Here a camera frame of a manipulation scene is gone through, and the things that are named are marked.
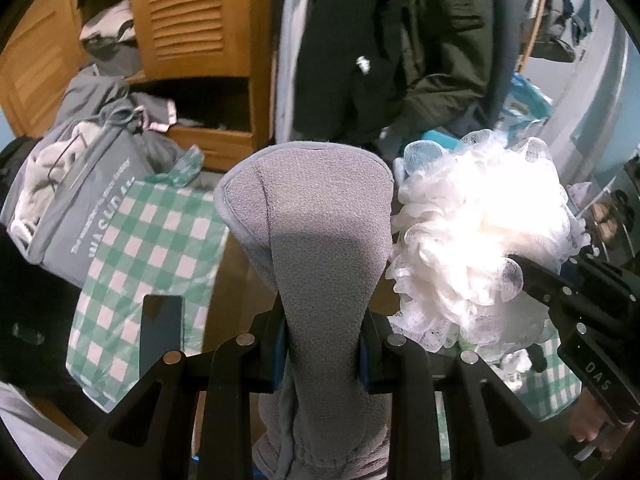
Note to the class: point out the grey tote bag with clothes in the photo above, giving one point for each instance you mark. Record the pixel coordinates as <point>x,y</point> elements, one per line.
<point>85,185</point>

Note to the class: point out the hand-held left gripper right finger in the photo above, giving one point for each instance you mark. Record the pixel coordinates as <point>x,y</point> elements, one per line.
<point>364,360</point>

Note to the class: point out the grey hooded garment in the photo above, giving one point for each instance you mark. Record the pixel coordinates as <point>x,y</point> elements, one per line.
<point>115,95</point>

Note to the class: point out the person's right hand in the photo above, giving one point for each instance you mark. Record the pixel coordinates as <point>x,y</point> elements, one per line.
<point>586,420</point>

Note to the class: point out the white hanging garment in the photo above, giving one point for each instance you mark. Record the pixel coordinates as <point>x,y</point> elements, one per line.
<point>290,50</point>

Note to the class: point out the white mesh bath sponge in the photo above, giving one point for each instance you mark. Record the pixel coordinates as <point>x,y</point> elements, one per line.
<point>480,240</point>

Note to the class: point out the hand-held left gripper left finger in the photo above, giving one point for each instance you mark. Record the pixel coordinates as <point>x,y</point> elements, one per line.
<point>278,360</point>

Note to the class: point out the wooden louvered wardrobe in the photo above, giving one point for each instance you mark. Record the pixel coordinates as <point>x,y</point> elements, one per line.
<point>190,20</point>

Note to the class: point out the wooden clothes rack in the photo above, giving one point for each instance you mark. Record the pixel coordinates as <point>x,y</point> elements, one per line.
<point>532,20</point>

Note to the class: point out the olive green jacket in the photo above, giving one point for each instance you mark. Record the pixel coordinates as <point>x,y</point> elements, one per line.
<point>450,25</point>

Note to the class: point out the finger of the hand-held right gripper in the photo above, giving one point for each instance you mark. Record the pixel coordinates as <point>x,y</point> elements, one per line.
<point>542,280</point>

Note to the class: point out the pile of folded clothes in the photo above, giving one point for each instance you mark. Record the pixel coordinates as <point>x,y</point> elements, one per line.
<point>107,30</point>

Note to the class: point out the green checked tablecloth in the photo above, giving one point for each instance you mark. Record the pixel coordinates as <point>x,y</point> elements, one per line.
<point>150,260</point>

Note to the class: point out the shoe shelf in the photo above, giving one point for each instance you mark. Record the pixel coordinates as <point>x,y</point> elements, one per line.
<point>612,210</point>

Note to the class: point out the black jacket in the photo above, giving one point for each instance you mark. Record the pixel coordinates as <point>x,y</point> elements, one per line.
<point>350,35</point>

